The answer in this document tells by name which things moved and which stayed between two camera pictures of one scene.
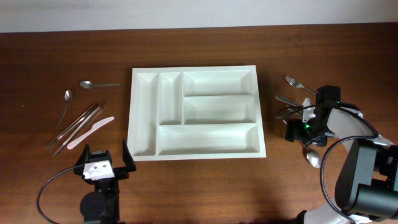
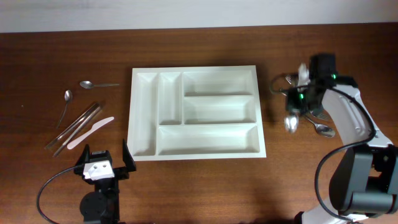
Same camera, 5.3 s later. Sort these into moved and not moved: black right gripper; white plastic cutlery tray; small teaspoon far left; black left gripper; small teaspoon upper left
Moved: black right gripper
Not moved: white plastic cutlery tray; small teaspoon upper left; small teaspoon far left; black left gripper
